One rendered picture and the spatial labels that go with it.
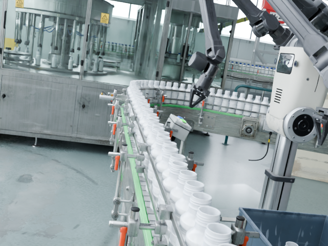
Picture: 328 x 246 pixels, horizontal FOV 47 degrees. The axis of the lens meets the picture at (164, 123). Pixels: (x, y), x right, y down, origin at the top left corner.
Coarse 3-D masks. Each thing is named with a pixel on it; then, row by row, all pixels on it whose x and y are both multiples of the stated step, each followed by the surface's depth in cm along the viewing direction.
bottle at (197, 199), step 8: (192, 192) 67; (200, 192) 68; (192, 200) 66; (200, 200) 65; (208, 200) 65; (192, 208) 65; (184, 216) 66; (192, 216) 65; (184, 224) 65; (192, 224) 65; (184, 232) 66; (176, 240) 68; (184, 240) 65
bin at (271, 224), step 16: (240, 208) 121; (256, 208) 123; (256, 224) 124; (272, 224) 125; (288, 224) 126; (304, 224) 127; (320, 224) 128; (256, 240) 108; (272, 240) 126; (288, 240) 127; (304, 240) 128; (320, 240) 129
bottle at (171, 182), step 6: (174, 162) 85; (180, 162) 85; (174, 168) 82; (180, 168) 82; (186, 168) 83; (174, 174) 82; (168, 180) 83; (174, 180) 82; (168, 186) 82; (174, 186) 82; (168, 192) 82; (162, 198) 84; (168, 198) 82
